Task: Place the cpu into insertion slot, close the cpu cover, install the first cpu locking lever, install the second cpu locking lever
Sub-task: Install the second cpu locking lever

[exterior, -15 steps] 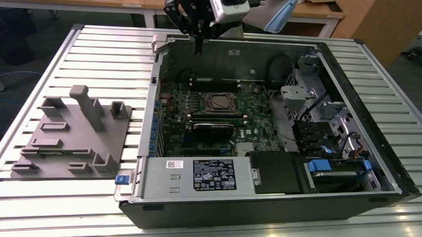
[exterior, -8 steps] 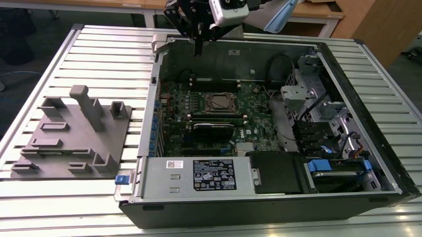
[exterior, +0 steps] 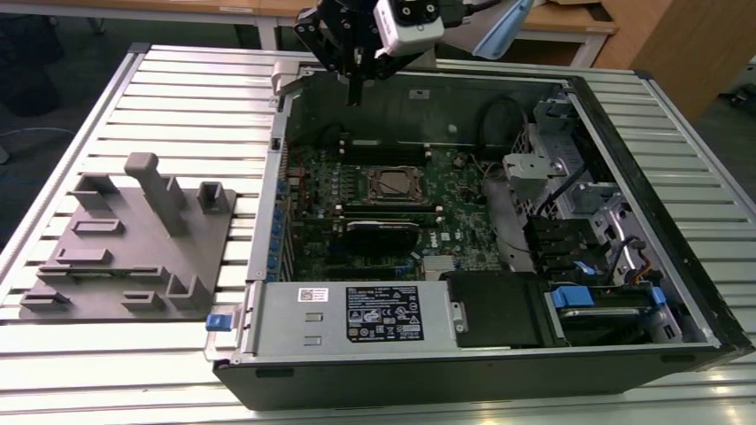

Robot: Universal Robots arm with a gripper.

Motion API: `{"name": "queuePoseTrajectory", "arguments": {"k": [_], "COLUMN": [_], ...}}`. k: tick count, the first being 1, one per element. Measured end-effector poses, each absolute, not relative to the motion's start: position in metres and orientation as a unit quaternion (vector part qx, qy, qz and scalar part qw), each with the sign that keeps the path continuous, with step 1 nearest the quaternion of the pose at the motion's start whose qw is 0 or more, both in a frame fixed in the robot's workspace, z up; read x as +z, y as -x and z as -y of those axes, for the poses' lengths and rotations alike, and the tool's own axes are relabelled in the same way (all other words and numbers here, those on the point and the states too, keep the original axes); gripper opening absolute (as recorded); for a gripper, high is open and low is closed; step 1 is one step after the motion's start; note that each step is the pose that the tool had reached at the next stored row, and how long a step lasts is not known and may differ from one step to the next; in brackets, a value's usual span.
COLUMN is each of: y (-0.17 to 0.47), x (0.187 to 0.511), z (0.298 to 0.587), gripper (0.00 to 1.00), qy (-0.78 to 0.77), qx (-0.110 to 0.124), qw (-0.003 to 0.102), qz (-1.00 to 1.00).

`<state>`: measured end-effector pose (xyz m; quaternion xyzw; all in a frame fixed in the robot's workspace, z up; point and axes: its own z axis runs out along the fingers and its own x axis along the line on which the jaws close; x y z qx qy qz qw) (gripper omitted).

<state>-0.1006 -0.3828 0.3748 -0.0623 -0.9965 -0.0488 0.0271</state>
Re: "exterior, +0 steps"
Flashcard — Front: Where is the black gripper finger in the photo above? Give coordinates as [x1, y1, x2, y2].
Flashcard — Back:
[293, 7, 364, 107]
[356, 30, 414, 106]

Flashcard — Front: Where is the wooden cabinet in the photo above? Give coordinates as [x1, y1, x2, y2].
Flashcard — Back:
[589, 0, 756, 120]

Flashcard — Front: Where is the green motherboard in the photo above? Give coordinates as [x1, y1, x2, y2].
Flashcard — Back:
[281, 141, 514, 282]

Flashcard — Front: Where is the wooden desk white frame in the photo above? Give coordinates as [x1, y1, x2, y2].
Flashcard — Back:
[0, 0, 620, 67]

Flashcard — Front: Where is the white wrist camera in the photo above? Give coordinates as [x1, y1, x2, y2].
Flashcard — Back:
[374, 0, 445, 58]

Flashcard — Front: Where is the CPU with silver top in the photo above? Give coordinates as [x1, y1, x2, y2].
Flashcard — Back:
[380, 171, 416, 196]

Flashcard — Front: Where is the black graphics card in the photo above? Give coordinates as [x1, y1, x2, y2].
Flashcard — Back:
[345, 220, 421, 256]

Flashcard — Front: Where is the grey case latch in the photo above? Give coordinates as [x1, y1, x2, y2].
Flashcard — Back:
[269, 61, 304, 97]

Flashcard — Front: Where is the green RAM stick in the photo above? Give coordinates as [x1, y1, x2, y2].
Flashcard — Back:
[68, 268, 129, 281]

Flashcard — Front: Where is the black office chair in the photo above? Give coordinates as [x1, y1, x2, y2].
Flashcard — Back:
[0, 12, 66, 119]

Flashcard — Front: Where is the metal drive cage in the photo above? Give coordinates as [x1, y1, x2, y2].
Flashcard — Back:
[501, 99, 630, 275]

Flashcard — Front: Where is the CPU socket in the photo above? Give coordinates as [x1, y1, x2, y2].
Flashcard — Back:
[364, 165, 430, 205]

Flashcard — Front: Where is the silver chipset heatsink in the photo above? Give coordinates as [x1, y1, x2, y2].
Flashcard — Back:
[421, 255, 461, 272]

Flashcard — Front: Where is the black PC case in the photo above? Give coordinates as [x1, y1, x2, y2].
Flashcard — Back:
[210, 61, 756, 412]

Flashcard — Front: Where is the silver metal bracket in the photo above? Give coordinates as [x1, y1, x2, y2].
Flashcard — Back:
[502, 153, 562, 189]

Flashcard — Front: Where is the hard disk in blue carrier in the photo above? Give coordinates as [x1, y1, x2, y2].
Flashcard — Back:
[545, 282, 666, 349]

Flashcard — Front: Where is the grey parts rack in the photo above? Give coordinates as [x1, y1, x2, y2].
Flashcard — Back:
[16, 152, 238, 322]

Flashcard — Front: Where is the grey power supply unit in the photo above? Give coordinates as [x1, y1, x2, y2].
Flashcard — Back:
[238, 279, 460, 355]

